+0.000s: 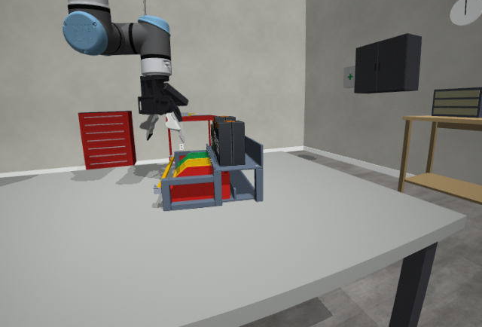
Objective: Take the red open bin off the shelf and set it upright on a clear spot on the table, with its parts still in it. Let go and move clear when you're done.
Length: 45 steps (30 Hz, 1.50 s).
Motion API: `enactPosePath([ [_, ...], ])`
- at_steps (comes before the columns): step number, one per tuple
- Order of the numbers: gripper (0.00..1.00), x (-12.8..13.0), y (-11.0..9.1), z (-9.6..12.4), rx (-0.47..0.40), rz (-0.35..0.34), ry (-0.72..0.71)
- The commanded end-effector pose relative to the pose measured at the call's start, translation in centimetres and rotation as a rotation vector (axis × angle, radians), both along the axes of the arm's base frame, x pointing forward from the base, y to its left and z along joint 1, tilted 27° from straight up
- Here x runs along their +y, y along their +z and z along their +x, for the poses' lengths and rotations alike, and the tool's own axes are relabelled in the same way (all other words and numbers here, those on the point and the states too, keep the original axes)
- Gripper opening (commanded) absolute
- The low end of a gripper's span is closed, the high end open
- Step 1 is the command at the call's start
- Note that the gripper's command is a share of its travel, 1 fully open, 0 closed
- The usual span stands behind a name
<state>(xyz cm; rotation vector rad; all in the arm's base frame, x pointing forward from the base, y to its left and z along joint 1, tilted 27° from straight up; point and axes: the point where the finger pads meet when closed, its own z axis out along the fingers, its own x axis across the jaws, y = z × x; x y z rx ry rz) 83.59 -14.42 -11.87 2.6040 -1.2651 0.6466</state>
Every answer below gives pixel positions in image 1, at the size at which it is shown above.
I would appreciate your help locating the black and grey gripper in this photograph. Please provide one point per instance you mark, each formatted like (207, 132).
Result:
(160, 104)

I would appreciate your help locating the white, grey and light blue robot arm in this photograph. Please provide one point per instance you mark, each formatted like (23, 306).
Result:
(88, 29)

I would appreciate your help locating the yellow open bin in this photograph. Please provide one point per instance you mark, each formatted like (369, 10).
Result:
(197, 162)

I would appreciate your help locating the red bin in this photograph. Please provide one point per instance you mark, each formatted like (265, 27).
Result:
(199, 191)

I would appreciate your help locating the yellow bar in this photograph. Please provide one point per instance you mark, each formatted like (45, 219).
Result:
(167, 170)

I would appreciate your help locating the grey metal shelf rack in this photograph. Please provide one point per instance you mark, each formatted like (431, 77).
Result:
(240, 187)

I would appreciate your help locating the green open bin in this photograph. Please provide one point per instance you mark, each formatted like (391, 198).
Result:
(193, 156)

